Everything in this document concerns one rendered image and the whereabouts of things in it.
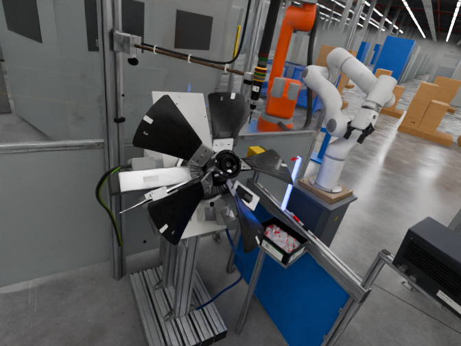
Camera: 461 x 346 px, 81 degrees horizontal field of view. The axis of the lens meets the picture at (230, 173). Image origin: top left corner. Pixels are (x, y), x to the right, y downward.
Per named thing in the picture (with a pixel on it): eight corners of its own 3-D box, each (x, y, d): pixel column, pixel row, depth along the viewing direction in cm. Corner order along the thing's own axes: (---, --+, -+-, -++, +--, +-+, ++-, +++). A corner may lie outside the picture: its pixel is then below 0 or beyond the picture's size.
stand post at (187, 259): (171, 320, 173) (184, 204, 130) (184, 315, 178) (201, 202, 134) (173, 327, 170) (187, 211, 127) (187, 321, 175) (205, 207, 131)
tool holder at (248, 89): (237, 99, 102) (241, 73, 98) (244, 97, 108) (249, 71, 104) (258, 106, 100) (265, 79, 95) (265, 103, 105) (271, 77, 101)
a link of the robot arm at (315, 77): (365, 128, 142) (342, 127, 135) (349, 142, 151) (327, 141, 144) (328, 62, 164) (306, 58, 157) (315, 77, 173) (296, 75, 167)
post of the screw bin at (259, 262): (234, 331, 174) (263, 237, 136) (237, 328, 176) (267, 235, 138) (237, 335, 172) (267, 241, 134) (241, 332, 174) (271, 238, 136)
